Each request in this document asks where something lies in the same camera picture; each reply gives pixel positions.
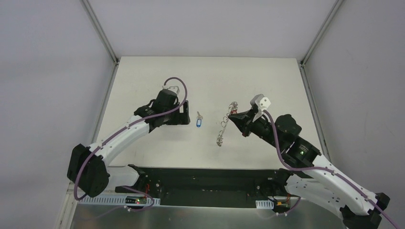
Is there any silver crescent key holder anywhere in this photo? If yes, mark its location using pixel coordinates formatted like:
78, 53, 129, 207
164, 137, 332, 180
216, 101, 238, 147

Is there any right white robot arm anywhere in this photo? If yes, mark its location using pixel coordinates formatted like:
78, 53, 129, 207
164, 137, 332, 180
228, 108, 398, 229

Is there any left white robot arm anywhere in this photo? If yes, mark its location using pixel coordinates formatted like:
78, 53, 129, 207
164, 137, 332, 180
67, 89, 190, 198

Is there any key with red tag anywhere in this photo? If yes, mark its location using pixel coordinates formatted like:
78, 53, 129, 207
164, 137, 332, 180
230, 107, 237, 115

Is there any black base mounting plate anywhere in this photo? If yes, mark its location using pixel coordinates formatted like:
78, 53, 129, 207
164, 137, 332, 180
115, 166, 293, 208

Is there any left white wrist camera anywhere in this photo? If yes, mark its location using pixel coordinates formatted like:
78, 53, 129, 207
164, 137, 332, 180
162, 85, 180, 95

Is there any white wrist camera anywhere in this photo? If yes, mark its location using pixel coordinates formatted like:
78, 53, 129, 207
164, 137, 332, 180
250, 94, 271, 122
162, 85, 180, 95

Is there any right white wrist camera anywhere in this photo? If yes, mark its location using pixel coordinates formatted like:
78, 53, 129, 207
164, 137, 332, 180
250, 94, 271, 122

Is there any right aluminium frame post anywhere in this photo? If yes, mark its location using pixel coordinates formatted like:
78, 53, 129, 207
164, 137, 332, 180
298, 0, 345, 161

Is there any aluminium frame post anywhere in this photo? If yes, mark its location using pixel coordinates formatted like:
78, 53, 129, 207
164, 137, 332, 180
298, 0, 345, 161
55, 0, 119, 229

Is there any right white cable duct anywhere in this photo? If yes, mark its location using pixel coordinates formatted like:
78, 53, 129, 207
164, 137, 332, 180
255, 200, 274, 209

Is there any white cable duct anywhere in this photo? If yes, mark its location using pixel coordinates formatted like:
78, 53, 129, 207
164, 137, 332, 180
79, 195, 160, 207
255, 200, 274, 209

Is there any left white cable duct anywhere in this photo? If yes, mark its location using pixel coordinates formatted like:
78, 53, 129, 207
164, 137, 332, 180
79, 195, 160, 207

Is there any left aluminium frame post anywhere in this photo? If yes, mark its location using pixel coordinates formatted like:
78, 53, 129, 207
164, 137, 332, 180
55, 0, 119, 229

